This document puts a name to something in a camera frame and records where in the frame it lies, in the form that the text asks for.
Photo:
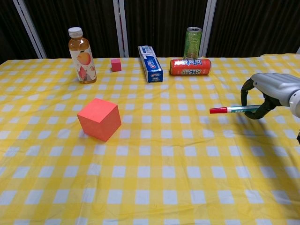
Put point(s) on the red capped marker pen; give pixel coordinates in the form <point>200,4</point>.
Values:
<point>225,110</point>

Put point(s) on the yellow white checked tablecloth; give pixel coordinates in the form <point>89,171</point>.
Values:
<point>93,164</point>

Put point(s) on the blue white toothpaste box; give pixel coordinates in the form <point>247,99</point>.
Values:
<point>150,65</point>

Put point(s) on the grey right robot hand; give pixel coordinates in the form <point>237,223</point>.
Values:
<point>274,87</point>

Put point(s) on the large pink cube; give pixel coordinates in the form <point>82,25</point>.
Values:
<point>98,119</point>

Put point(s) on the orange Arctic Ocean can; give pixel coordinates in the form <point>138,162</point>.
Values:
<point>190,67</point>

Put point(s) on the orange juice plastic bottle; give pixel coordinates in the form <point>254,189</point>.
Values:
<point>82,58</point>

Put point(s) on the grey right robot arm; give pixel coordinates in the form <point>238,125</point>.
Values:
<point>295,103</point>

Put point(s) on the white metal frame post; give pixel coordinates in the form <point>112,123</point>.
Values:
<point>120,25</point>
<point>30,25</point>
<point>207,25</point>

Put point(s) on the green drink can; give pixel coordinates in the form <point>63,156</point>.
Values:
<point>192,43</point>

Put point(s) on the small pink cube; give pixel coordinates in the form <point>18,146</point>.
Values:
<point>116,65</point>

